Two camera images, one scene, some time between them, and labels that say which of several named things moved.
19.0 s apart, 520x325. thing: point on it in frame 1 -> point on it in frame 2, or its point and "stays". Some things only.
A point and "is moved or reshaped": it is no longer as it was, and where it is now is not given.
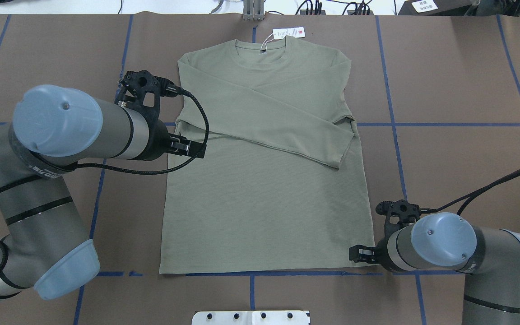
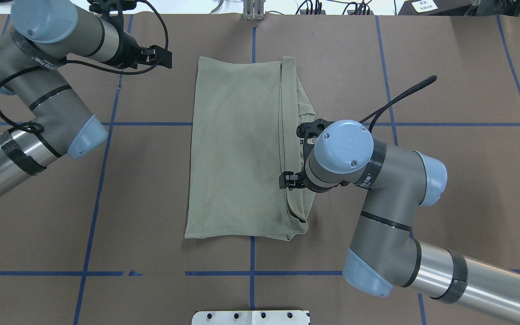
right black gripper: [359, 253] -> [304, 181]
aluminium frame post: [253, 10] stays
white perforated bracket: [250, 318] stays
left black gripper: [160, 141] -> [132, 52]
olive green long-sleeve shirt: [279, 187] is moved or reshaped
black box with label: [435, 7] stays
